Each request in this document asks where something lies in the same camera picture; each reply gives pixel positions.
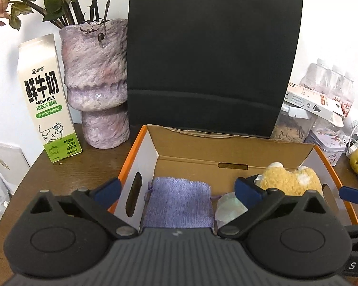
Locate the purple textured vase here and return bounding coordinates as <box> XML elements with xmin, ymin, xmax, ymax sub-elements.
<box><xmin>59</xmin><ymin>18</ymin><xmax>130</xmax><ymax>149</ymax></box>

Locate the white flat carton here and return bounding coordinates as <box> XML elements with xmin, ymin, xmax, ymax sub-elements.
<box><xmin>285</xmin><ymin>82</ymin><xmax>349</xmax><ymax>126</ymax></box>

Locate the clear water bottle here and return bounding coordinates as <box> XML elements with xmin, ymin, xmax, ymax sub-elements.
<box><xmin>300</xmin><ymin>59</ymin><xmax>330</xmax><ymax>96</ymax></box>
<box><xmin>330</xmin><ymin>65</ymin><xmax>346</xmax><ymax>102</ymax></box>
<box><xmin>343</xmin><ymin>72</ymin><xmax>356</xmax><ymax>117</ymax></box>

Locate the iridescent white packet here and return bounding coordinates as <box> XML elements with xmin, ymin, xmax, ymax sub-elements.
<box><xmin>215</xmin><ymin>192</ymin><xmax>249</xmax><ymax>230</ymax></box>

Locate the yellow white plush sheep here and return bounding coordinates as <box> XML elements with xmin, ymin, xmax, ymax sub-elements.
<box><xmin>255</xmin><ymin>162</ymin><xmax>324</xmax><ymax>199</ymax></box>

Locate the clear plastic food container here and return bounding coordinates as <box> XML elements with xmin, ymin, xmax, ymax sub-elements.
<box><xmin>270</xmin><ymin>103</ymin><xmax>317</xmax><ymax>143</ymax></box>

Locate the red cardboard box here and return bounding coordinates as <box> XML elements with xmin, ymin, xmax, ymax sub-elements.
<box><xmin>107</xmin><ymin>124</ymin><xmax>358</xmax><ymax>234</ymax></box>

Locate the purple knit pouch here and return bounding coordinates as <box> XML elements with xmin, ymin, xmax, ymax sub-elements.
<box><xmin>142</xmin><ymin>176</ymin><xmax>215</xmax><ymax>230</ymax></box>

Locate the black paper bag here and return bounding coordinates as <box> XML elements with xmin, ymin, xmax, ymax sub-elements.
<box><xmin>128</xmin><ymin>0</ymin><xmax>304</xmax><ymax>139</ymax></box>

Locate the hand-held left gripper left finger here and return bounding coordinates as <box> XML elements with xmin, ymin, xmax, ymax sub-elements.
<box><xmin>30</xmin><ymin>178</ymin><xmax>138</xmax><ymax>240</ymax></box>

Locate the white green milk carton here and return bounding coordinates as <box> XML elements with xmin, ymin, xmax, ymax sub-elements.
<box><xmin>17</xmin><ymin>34</ymin><xmax>82</xmax><ymax>164</ymax></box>

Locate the small white fan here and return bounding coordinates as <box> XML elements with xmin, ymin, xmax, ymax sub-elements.
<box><xmin>344</xmin><ymin>107</ymin><xmax>358</xmax><ymax>134</ymax></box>

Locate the small printed tin box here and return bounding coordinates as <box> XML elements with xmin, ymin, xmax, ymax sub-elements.
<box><xmin>304</xmin><ymin>125</ymin><xmax>347</xmax><ymax>166</ymax></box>

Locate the white cable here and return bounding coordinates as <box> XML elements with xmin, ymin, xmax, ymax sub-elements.
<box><xmin>346</xmin><ymin>122</ymin><xmax>358</xmax><ymax>155</ymax></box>

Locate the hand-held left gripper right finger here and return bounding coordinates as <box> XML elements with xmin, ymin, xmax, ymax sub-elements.
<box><xmin>218</xmin><ymin>177</ymin><xmax>327</xmax><ymax>240</ymax></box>

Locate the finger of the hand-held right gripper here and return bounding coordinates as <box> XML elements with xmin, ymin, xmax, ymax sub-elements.
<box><xmin>338</xmin><ymin>186</ymin><xmax>358</xmax><ymax>207</ymax></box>

